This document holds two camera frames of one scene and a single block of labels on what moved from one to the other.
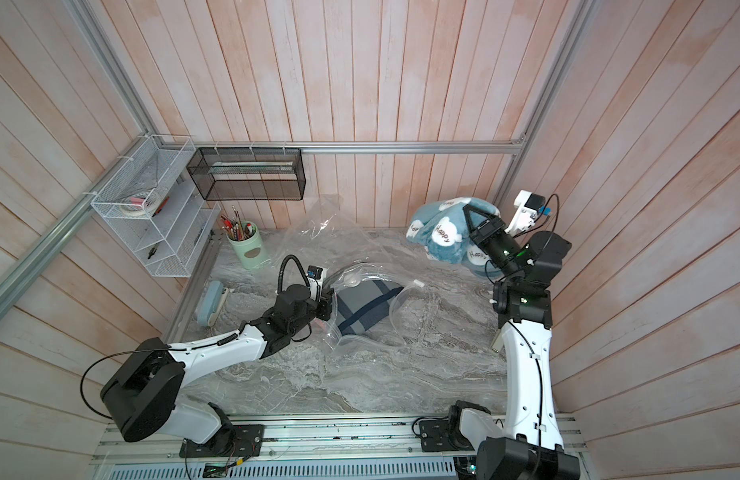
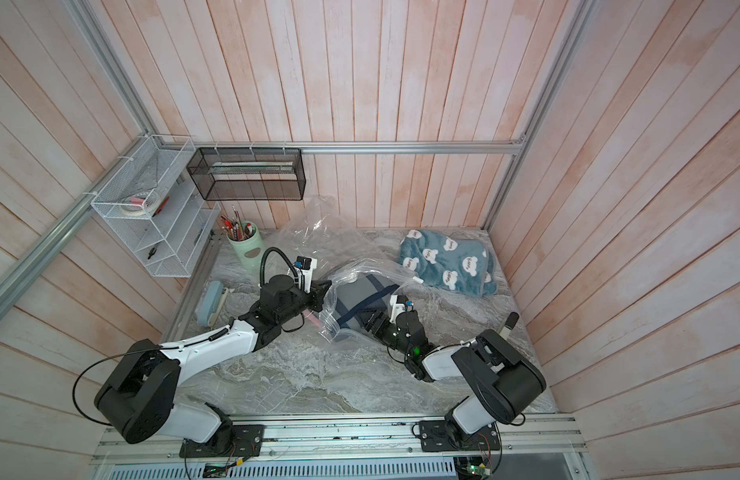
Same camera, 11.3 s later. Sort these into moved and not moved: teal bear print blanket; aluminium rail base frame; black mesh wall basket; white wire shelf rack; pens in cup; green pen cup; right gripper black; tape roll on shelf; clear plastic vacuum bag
Moved: teal bear print blanket; clear plastic vacuum bag; right gripper black
Not moved: pens in cup; black mesh wall basket; green pen cup; aluminium rail base frame; tape roll on shelf; white wire shelf rack
